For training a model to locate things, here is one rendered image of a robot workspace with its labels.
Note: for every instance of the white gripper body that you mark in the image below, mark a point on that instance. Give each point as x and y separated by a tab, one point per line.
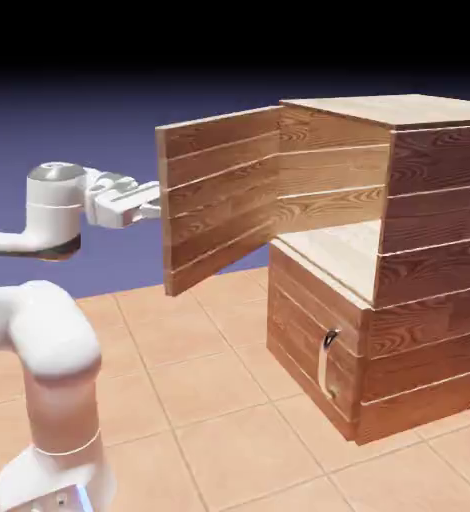
113	210

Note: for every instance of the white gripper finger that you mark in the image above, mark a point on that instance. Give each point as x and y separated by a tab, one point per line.
150	191
152	211

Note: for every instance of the wide wooden cabinet door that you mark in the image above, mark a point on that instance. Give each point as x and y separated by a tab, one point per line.
219	200

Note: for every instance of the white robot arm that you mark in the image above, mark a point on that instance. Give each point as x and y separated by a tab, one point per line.
51	344

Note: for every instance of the wooden cabinet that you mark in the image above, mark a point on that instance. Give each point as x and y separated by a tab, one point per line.
431	280

